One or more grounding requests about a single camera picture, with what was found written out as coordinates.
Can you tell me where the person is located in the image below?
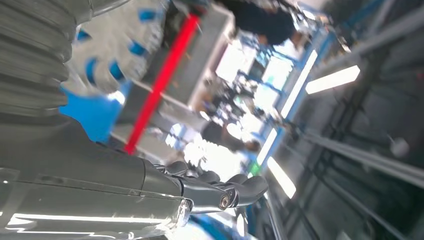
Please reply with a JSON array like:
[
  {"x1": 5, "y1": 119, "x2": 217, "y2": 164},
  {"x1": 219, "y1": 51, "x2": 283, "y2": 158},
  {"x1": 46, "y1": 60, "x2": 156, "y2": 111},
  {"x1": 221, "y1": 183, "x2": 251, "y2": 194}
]
[{"x1": 215, "y1": 0, "x2": 296, "y2": 46}]

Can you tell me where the ceiling light panel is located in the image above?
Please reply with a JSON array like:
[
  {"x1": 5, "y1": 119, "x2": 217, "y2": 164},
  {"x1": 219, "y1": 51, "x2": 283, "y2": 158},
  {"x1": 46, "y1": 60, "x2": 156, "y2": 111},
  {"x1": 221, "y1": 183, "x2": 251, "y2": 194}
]
[
  {"x1": 266, "y1": 156, "x2": 297, "y2": 200},
  {"x1": 280, "y1": 49, "x2": 319, "y2": 119},
  {"x1": 304, "y1": 64, "x2": 361, "y2": 96},
  {"x1": 255, "y1": 128, "x2": 278, "y2": 167}
]

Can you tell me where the red barrier belt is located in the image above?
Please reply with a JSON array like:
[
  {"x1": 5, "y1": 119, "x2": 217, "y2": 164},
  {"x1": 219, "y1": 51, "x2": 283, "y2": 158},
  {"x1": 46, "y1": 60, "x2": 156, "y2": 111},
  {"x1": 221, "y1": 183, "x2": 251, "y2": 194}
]
[{"x1": 123, "y1": 13, "x2": 202, "y2": 156}]

